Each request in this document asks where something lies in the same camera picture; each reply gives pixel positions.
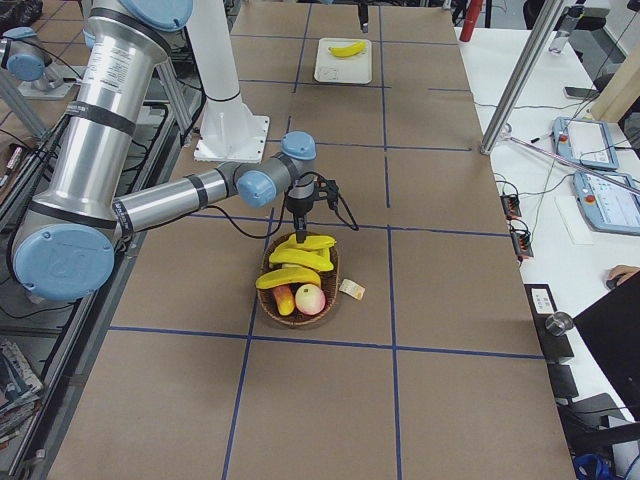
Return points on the paper price tag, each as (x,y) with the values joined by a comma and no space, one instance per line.
(352,289)

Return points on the lower teach pendant tablet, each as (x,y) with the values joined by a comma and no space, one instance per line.
(607,208)

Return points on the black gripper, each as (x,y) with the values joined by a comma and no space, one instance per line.
(298,206)

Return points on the woven brown basket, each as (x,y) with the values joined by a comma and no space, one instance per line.
(329,284)

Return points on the teach pendant tablet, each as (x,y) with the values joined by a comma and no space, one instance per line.
(607,208)
(585,142)

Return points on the red green apple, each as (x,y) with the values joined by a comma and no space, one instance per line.
(310,299)

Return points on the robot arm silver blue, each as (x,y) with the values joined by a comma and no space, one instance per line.
(64,248)
(23,56)

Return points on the aluminium frame post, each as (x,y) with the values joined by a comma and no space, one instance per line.
(547,19)

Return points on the orange yellow mango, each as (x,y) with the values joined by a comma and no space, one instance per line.
(284,298)

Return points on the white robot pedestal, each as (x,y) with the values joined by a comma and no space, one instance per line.
(229,131)

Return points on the stack of magazines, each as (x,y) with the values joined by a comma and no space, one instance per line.
(20,390)

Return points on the white bear tray plate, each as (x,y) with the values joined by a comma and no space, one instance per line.
(353,70)

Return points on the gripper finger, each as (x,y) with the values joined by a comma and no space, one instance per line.
(363,15)

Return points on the yellow banana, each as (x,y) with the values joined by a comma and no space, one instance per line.
(287,275)
(310,244)
(348,51)
(301,257)

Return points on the upper teach pendant tablet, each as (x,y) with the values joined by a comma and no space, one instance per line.
(585,142)

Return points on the red cylinder bottle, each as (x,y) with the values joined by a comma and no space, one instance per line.
(471,17)

